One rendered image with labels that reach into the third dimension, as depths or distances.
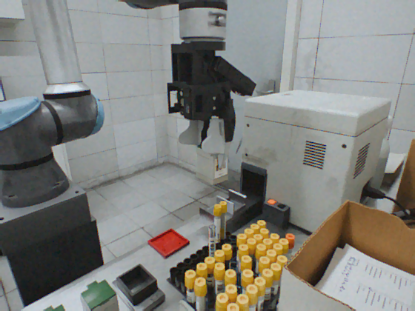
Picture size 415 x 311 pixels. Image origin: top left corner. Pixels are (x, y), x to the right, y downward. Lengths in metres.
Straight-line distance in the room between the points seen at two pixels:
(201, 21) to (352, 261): 0.47
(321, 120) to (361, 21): 1.40
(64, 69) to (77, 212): 0.35
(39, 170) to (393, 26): 1.81
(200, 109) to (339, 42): 1.63
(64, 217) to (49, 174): 0.11
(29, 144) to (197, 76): 0.43
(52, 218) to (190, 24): 0.53
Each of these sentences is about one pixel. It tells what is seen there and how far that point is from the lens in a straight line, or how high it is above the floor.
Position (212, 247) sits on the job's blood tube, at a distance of 0.52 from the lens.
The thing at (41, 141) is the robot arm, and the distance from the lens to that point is 0.72.
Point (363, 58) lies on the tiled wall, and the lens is 1.93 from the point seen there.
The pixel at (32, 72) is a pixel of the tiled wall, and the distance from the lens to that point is 2.63.
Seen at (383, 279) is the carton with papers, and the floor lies 0.94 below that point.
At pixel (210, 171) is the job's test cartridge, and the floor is 1.08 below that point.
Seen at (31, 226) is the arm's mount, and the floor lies 0.92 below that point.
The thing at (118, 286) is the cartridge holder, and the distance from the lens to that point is 0.54.
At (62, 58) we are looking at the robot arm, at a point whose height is 1.27.
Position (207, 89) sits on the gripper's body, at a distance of 0.41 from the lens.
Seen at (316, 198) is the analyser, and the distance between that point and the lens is 0.65.
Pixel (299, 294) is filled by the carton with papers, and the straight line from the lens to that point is 0.38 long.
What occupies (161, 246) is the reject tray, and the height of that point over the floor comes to 0.88.
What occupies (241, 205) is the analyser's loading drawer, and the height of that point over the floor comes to 0.92.
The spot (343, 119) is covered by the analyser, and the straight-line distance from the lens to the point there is 0.58.
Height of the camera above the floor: 1.27
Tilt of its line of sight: 20 degrees down
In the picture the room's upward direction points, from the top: straight up
